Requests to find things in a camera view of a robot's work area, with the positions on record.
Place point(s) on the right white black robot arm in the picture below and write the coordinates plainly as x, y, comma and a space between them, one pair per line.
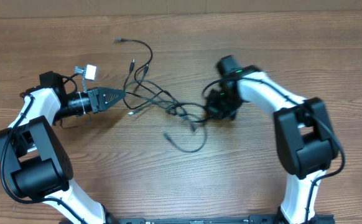
306, 144

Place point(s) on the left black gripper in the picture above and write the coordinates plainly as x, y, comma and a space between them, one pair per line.
94, 100

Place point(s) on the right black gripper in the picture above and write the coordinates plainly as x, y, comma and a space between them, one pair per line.
215, 106

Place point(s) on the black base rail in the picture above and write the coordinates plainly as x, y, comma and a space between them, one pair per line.
199, 220

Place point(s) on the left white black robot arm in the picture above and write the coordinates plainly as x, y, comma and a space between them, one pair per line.
35, 168

